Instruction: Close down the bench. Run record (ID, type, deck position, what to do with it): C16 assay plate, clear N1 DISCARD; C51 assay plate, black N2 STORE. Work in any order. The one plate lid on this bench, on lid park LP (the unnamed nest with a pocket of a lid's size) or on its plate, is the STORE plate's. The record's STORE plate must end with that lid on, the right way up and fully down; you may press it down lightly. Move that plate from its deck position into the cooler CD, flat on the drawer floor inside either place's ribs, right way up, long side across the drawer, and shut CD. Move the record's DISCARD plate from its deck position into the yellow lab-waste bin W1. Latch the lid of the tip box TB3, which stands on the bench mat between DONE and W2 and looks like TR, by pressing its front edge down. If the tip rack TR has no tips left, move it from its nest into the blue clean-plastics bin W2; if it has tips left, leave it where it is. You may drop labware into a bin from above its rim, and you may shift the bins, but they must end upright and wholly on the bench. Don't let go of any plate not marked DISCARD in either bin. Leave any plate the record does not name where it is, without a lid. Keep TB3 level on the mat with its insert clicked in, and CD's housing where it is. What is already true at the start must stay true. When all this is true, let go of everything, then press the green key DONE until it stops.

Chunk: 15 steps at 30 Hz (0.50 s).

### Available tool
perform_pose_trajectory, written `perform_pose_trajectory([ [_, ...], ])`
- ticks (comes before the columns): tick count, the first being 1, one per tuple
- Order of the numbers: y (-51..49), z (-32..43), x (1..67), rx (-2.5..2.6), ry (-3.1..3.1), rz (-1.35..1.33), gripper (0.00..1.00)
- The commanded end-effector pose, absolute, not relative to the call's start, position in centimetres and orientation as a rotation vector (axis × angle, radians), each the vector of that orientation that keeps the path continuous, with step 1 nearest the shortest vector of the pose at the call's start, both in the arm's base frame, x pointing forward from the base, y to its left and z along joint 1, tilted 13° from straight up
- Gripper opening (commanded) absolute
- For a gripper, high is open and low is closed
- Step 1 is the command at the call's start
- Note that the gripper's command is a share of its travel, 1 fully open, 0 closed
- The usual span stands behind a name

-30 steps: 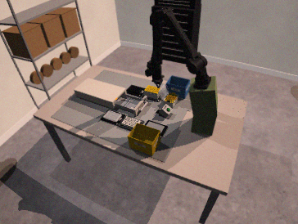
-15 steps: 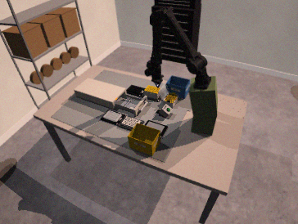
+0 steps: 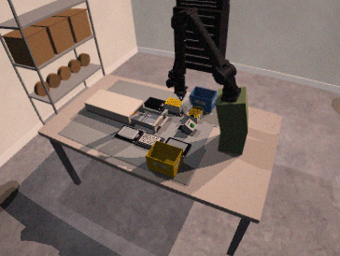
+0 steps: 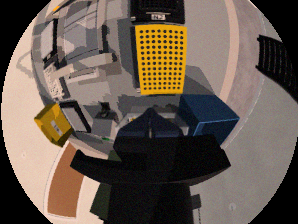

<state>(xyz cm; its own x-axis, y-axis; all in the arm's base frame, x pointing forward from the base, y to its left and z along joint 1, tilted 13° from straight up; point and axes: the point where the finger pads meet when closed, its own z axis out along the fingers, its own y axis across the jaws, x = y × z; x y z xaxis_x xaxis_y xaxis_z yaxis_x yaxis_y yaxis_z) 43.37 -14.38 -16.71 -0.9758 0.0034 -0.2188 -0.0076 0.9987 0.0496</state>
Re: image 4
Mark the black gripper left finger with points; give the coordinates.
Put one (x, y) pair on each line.
(137, 127)

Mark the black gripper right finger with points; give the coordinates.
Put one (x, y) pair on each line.
(163, 128)

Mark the dark blue bin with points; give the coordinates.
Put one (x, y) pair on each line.
(202, 114)

